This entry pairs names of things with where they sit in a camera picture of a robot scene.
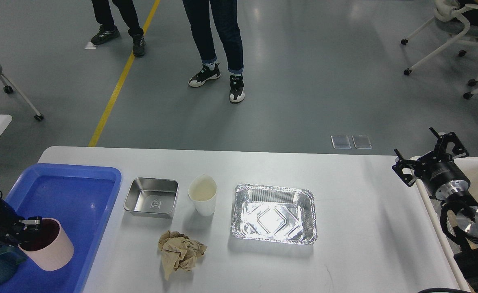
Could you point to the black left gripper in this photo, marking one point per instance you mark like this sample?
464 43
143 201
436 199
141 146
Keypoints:
11 224

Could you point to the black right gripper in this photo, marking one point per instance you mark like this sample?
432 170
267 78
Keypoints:
442 178

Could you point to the pink mug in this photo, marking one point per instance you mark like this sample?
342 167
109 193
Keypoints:
49 247

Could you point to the stainless steel rectangular container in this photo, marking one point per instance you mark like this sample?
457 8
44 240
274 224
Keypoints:
152 197

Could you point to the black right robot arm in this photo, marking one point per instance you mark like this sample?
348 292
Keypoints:
458 219

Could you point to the white plastic bin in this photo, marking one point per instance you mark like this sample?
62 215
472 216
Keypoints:
447 248

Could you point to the blue plastic tray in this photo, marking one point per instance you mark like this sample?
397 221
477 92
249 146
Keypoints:
81 198

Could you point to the floor socket plate right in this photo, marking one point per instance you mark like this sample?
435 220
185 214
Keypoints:
362 141

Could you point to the floor socket plate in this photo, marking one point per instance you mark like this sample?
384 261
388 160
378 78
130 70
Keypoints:
362 141
341 142

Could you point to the floor socket plate left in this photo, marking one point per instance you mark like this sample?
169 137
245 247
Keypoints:
341 142

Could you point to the crumpled brown paper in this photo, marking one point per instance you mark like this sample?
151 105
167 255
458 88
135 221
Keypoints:
179 252

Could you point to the white office chair right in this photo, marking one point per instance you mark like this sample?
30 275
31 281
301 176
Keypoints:
458 19

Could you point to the aluminium foil tray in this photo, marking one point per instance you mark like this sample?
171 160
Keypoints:
274 214

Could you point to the white paper cup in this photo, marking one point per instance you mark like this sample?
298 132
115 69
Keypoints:
202 192

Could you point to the white paper on floor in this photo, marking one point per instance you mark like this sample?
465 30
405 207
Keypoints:
89 45

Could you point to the person in blue jeans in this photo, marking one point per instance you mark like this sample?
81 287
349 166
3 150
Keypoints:
224 13

